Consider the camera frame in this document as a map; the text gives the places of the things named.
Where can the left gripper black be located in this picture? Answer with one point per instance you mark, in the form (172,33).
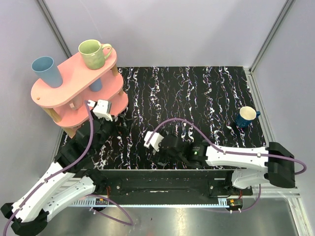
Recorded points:
(113,124)

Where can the green ceramic mug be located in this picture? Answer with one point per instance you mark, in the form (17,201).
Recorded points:
(94,53)

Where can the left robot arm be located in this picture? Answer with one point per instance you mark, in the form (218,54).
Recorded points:
(31,214)

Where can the light blue plastic cup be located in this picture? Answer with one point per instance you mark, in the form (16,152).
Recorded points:
(46,69)

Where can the small blue cup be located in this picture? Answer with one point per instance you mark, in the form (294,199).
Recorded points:
(96,85)

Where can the black marble pattern mat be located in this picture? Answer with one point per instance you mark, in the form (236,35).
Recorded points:
(202,101)

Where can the pale pink mug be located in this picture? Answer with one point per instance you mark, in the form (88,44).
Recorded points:
(76,102)

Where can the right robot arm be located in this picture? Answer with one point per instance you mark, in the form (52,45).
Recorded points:
(253,166)

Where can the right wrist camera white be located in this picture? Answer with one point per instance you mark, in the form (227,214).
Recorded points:
(153,142)

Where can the dark blue mug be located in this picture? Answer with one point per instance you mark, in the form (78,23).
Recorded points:
(245,116)

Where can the pink three-tier wooden shelf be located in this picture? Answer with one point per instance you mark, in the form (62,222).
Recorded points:
(76,81)

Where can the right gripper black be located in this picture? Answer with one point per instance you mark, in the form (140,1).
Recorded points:
(159,154)

